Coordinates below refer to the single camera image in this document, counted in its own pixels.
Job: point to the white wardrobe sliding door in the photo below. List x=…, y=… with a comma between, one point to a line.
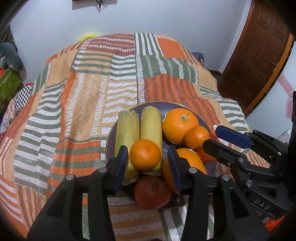
x=273, y=115

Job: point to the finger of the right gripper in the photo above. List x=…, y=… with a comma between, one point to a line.
x=245, y=174
x=245, y=138

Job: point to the blue bag behind bed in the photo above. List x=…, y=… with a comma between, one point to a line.
x=199, y=56

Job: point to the large orange with sticker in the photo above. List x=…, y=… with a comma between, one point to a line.
x=176, y=165

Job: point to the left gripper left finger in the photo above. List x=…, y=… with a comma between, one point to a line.
x=61, y=216

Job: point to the sugarcane piece front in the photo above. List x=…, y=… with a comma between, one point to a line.
x=127, y=133

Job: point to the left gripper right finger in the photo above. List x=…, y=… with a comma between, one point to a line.
x=234, y=217

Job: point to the large orange plain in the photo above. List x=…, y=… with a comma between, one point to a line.
x=176, y=123

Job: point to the green patterned storage box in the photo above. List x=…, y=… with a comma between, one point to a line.
x=10, y=81

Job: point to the yellow curved pillow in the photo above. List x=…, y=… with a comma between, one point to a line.
x=88, y=36

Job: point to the checkered patchwork cloth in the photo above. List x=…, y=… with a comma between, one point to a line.
x=15, y=106

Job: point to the red tomato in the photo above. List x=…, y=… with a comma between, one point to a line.
x=151, y=192
x=209, y=150

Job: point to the striped patchwork bedspread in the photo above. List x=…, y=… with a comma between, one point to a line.
x=69, y=110

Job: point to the small wall monitor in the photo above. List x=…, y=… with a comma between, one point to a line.
x=77, y=4

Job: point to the small mandarin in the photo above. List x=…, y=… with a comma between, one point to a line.
x=144, y=155
x=196, y=136

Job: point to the grey plush toy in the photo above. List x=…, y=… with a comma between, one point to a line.
x=10, y=57

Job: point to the brown wooden door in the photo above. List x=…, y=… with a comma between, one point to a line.
x=259, y=56

